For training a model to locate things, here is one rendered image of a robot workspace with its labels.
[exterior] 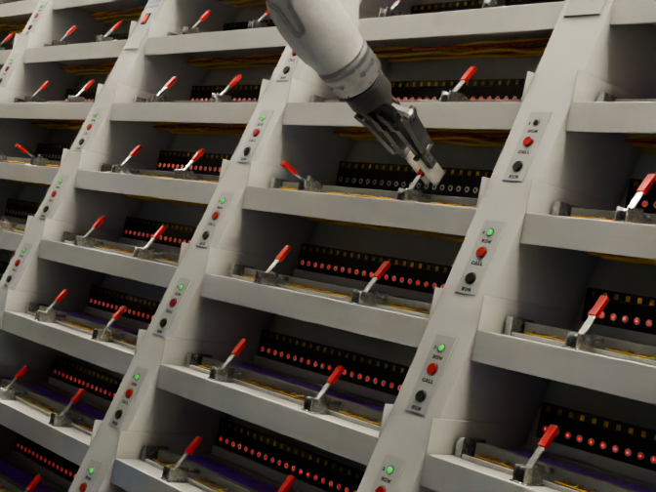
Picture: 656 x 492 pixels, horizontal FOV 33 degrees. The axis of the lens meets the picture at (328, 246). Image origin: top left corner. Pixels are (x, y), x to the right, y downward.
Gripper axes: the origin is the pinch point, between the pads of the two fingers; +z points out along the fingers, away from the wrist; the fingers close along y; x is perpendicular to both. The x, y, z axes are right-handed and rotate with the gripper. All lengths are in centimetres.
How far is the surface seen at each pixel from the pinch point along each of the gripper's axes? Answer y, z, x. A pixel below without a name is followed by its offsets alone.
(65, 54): -156, -8, 27
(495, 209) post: 21.6, -1.0, -8.5
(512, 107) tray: 16.3, -4.3, 9.3
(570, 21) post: 20.9, -7.7, 24.7
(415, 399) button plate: 21.8, 5.1, -39.3
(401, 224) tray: 2.2, 0.9, -11.9
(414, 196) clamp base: 1.0, 0.9, -6.0
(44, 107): -150, -5, 9
